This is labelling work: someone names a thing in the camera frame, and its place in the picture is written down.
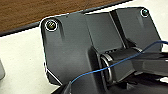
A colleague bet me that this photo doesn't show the black robot base strut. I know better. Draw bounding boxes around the black robot base strut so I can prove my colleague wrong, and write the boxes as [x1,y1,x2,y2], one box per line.
[114,46,168,79]

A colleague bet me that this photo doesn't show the blue cable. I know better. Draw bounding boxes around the blue cable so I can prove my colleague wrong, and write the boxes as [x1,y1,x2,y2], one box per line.
[68,39,168,85]

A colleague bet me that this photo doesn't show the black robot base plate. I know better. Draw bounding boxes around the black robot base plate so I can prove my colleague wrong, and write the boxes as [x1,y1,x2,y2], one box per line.
[39,6,164,94]

